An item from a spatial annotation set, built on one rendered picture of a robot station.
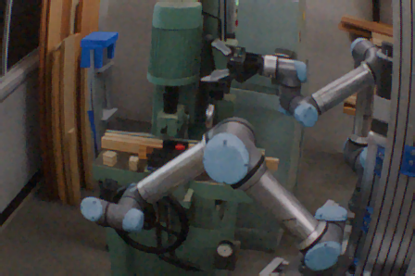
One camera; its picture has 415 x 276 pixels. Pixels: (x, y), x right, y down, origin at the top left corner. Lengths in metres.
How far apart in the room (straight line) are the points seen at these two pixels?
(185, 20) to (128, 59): 2.78
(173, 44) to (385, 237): 1.06
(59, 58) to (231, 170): 2.17
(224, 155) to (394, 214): 0.68
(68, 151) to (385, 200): 2.37
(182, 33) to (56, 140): 1.70
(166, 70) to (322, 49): 2.47
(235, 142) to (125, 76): 3.47
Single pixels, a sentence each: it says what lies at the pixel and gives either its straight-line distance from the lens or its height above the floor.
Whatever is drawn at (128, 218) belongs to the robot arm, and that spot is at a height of 1.02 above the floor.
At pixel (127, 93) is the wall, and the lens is 5.34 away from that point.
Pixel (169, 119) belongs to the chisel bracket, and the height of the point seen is 1.06.
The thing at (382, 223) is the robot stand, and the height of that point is 0.97.
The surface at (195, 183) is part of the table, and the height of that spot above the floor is 0.89.
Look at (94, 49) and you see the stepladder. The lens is 3.36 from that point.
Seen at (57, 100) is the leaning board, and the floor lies 0.67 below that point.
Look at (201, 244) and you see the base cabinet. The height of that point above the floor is 0.64.
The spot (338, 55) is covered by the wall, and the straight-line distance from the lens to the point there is 4.89.
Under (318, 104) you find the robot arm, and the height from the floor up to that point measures 1.26.
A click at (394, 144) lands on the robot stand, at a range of 2.15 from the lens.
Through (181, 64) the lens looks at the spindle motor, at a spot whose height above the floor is 1.28.
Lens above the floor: 2.07
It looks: 24 degrees down
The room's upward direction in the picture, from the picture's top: 3 degrees clockwise
